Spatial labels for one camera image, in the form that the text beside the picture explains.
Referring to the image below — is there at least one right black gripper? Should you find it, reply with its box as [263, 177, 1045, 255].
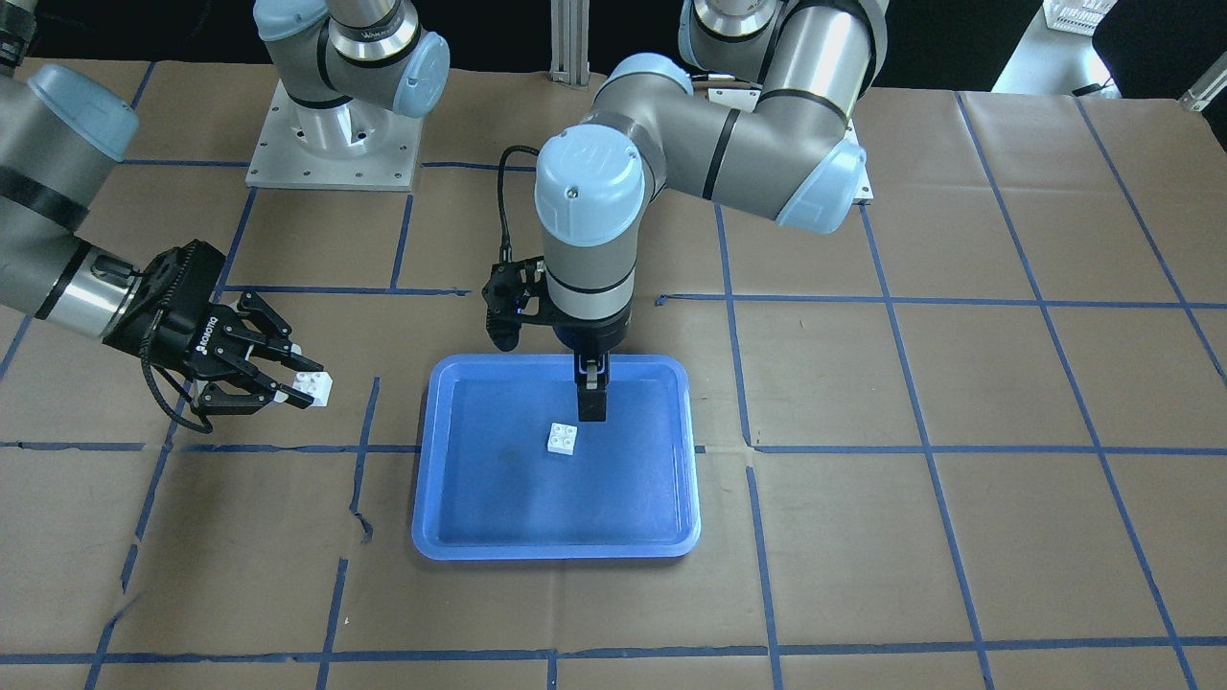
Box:
[104, 239, 325, 417]

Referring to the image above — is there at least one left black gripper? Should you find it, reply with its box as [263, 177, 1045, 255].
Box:
[481, 257, 632, 424]

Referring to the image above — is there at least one white block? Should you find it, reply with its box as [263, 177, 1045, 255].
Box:
[546, 424, 579, 457]
[292, 372, 333, 406]

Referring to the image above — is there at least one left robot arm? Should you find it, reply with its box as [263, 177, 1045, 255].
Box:
[482, 1, 890, 421]

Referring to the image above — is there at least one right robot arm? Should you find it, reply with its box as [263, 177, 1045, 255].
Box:
[1, 1, 452, 433]

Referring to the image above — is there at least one blue plastic tray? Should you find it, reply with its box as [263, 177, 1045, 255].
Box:
[410, 354, 702, 561]

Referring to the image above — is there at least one aluminium frame post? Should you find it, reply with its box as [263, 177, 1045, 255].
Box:
[548, 0, 590, 88]

